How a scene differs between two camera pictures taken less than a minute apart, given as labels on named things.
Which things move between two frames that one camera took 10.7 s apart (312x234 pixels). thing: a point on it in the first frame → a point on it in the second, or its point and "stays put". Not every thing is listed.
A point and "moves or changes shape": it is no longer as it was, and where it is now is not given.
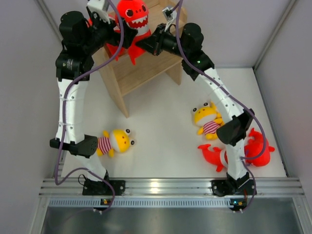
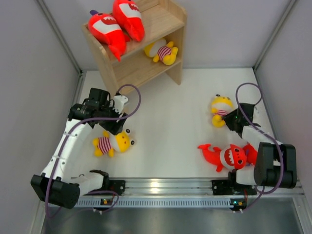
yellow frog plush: [207, 116] moves or changes shape
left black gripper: [107, 27] → [114, 127]
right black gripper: [153, 44] → [227, 118]
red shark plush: [217, 156] stays put
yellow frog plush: [209, 122] moves or changes shape
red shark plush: [136, 14] moves or changes shape
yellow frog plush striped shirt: [117, 140] stays put
